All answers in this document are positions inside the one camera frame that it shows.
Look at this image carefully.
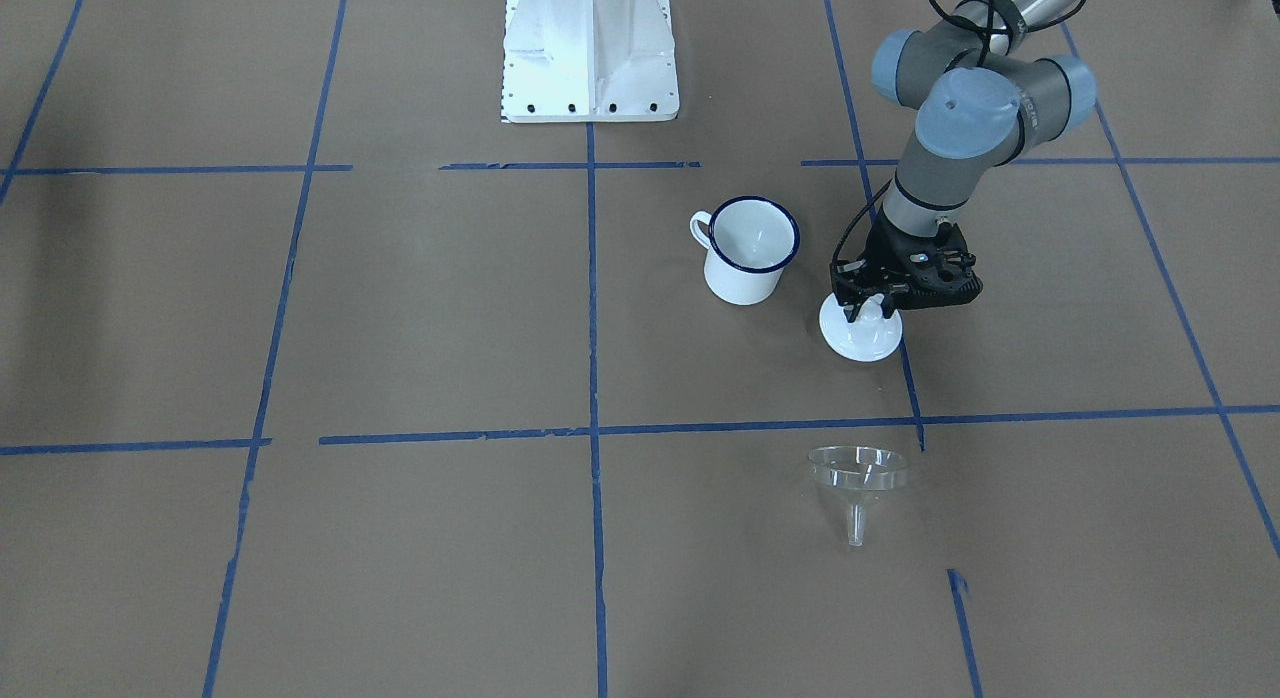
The white enamel cup blue rim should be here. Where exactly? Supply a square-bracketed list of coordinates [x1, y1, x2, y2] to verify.
[689, 195, 801, 306]

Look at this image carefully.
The white ceramic lid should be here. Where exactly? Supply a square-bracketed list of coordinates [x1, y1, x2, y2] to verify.
[818, 293, 902, 362]

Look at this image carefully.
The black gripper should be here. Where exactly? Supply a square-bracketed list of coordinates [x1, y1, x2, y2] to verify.
[831, 218, 914, 324]

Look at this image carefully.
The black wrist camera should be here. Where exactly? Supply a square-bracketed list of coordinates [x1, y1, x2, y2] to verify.
[899, 224, 984, 310]

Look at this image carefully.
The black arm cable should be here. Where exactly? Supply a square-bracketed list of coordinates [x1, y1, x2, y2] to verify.
[832, 0, 1012, 272]

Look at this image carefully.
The clear glass funnel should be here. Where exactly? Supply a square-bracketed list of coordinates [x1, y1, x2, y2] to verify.
[806, 446, 910, 548]

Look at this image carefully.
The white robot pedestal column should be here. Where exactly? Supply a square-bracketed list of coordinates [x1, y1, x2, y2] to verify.
[500, 0, 681, 124]

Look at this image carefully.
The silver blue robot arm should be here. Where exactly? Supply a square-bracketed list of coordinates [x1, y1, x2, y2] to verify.
[829, 0, 1097, 323]

